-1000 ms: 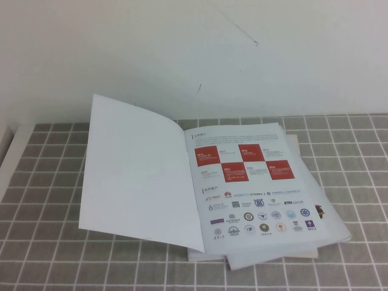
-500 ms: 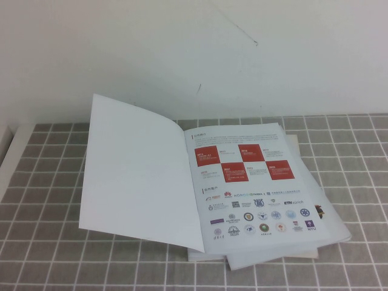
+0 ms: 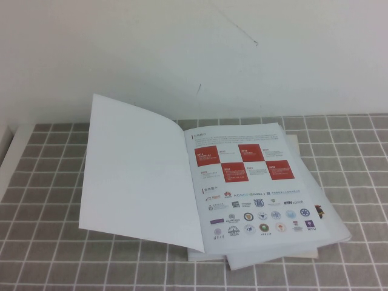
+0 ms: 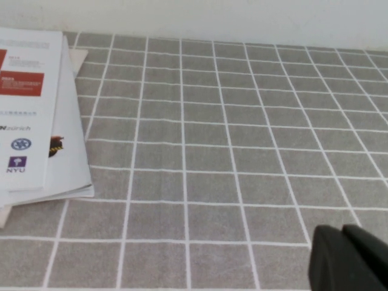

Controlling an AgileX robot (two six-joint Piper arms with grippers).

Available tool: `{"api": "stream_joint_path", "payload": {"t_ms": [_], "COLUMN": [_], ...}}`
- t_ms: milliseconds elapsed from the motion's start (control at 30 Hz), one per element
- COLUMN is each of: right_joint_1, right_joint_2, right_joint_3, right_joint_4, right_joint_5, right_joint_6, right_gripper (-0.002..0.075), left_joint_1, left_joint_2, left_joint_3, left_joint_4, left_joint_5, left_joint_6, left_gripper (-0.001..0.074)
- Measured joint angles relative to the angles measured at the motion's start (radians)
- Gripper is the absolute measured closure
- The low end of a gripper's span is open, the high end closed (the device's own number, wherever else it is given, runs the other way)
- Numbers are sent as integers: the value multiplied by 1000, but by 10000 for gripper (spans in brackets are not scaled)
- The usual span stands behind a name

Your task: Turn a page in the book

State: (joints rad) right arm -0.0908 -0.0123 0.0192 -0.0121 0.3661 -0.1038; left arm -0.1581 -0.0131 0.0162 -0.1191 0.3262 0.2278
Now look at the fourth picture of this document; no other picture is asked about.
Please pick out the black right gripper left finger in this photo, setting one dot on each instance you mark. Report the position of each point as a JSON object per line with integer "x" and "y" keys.
{"x": 336, "y": 263}

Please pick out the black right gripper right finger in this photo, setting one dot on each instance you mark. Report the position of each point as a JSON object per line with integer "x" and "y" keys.
{"x": 368, "y": 251}

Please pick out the grey checked tablecloth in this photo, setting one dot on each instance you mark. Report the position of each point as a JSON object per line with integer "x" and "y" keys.
{"x": 227, "y": 151}

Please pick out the cream paper booklet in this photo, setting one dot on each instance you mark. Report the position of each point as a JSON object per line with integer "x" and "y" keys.
{"x": 77, "y": 57}

